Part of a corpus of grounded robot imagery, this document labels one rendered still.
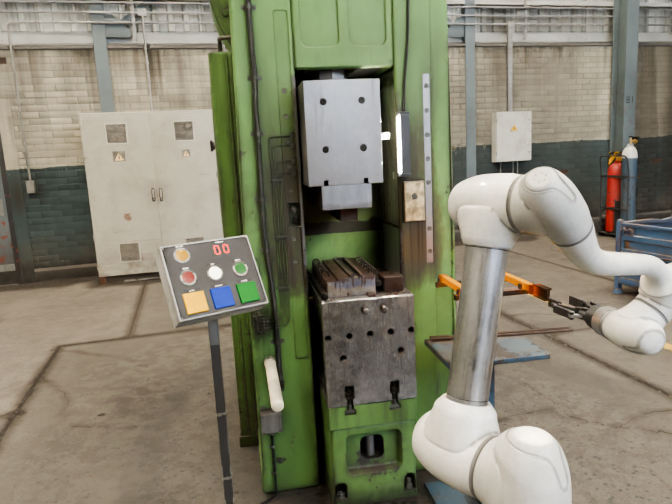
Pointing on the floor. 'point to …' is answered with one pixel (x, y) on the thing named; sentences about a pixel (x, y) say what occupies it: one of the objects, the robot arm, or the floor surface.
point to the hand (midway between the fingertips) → (564, 302)
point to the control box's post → (220, 408)
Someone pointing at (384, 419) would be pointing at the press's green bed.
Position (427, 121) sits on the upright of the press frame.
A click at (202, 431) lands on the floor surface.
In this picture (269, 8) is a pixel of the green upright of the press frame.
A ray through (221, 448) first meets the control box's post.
